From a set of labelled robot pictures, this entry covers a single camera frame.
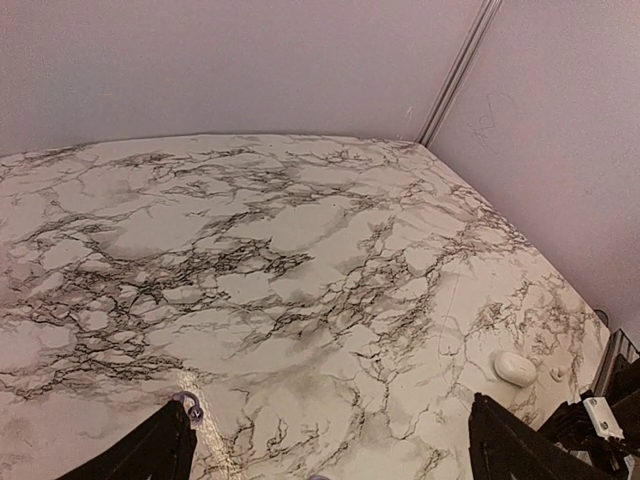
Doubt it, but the white earbud on table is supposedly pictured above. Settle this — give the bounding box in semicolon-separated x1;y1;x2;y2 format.
550;367;567;382

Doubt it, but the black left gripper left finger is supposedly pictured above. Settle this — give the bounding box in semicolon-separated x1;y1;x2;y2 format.
59;399;197;480

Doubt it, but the right aluminium frame post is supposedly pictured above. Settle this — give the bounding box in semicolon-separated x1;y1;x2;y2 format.
418;0;504;148

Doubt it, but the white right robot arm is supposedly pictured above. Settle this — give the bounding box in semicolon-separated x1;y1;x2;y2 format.
538;330;639;479

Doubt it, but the purple earbud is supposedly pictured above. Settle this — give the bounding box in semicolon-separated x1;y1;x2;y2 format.
172;391;204;425

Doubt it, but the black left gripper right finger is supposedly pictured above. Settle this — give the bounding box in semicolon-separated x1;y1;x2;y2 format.
468;393;611;480

